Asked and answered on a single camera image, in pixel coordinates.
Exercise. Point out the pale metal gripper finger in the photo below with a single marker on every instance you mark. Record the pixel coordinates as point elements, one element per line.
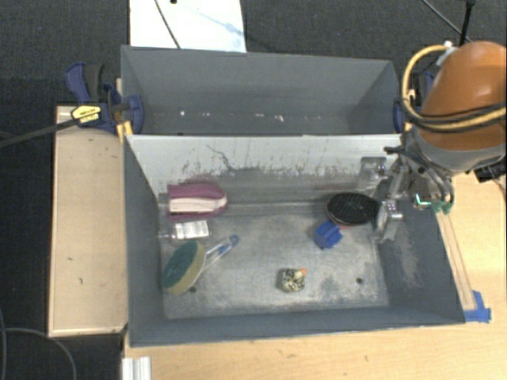
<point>389,220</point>
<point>371,174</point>

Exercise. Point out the black round disc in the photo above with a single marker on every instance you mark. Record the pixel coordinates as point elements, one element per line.
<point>352,208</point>

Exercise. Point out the blue toy block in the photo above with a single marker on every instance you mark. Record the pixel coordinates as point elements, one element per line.
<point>328,235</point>

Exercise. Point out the yellow and black small toy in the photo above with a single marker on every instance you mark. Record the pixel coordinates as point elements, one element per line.
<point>291,280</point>

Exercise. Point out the grey metal bin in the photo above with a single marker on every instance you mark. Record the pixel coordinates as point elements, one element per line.
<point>277,93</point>

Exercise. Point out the clear tube with blue cap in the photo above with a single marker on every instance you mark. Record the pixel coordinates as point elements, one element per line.
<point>222,248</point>

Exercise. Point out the maroon and white stapler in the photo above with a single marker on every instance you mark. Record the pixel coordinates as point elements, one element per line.
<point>194,200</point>

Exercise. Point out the green and yellow round sponge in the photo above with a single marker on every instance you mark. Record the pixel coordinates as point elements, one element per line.
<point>182,269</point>

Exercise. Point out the pale wood board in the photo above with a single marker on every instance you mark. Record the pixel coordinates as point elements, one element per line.
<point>89,220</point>

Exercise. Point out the black cylinder on white bracket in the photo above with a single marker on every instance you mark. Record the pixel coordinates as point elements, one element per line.
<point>489,172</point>

